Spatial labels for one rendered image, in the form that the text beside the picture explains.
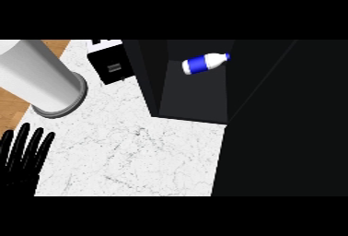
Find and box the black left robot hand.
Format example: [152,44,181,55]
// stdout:
[0,122,58,197]

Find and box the dark grey cabinet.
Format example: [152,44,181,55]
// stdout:
[121,40,236,125]

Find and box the white and blue water bottle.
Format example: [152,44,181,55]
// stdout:
[181,53,233,76]

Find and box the dark grey cabinet door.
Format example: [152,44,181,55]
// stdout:
[209,40,348,197]

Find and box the white cylindrical appliance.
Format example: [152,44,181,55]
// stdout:
[0,40,90,120]

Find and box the black square box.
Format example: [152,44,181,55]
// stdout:
[86,43,136,86]

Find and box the white panel with black marks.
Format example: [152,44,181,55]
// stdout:
[86,40,125,54]

